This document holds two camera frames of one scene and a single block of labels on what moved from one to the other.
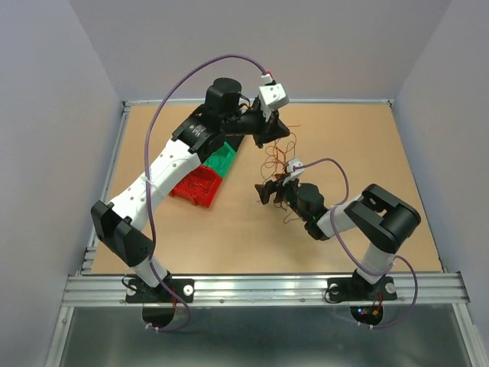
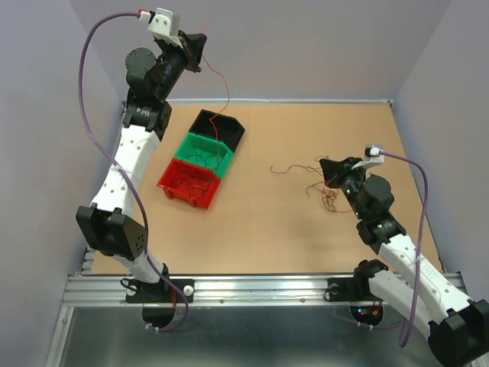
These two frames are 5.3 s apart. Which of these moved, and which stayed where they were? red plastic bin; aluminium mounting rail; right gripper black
Moved: right gripper black
Stayed: red plastic bin; aluminium mounting rail
